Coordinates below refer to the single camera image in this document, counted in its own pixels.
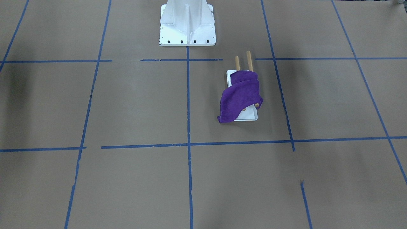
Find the white pedestal column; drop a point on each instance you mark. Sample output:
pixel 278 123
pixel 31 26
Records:
pixel 187 23

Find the white towel rack base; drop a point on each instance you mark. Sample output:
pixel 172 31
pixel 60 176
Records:
pixel 250 112

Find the purple towel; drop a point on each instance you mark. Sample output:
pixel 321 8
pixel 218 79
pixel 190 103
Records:
pixel 243 92

